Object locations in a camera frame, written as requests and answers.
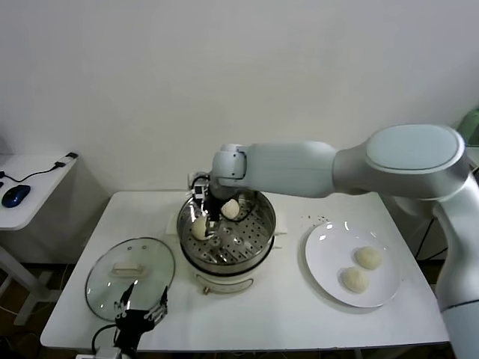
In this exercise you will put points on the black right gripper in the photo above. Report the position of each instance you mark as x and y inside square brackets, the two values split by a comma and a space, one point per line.
[213, 207]

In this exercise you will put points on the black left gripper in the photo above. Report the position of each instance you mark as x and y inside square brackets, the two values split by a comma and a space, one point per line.
[132, 329]

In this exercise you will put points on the white steamed baozi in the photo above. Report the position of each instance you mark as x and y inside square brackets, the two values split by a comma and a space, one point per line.
[368, 258]
[231, 209]
[353, 279]
[198, 229]

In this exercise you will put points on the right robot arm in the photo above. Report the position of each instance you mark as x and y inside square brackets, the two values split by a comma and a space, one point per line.
[292, 168]

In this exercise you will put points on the stainless steel steamer basket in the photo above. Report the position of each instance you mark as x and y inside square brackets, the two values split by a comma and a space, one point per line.
[254, 239]

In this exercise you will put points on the cream electric cooker pot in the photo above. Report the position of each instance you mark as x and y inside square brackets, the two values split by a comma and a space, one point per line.
[224, 282]

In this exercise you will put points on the white round plate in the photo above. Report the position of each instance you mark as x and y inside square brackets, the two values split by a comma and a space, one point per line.
[329, 261]

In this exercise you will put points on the white side table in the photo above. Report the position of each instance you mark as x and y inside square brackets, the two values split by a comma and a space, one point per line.
[474, 157]
[37, 202]

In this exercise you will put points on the blue computer mouse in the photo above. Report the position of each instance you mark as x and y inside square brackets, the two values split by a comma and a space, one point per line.
[15, 196]

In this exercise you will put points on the mint green appliance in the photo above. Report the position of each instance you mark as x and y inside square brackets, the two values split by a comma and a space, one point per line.
[472, 123]

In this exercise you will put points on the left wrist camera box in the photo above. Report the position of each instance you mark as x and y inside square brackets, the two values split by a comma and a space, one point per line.
[108, 353]

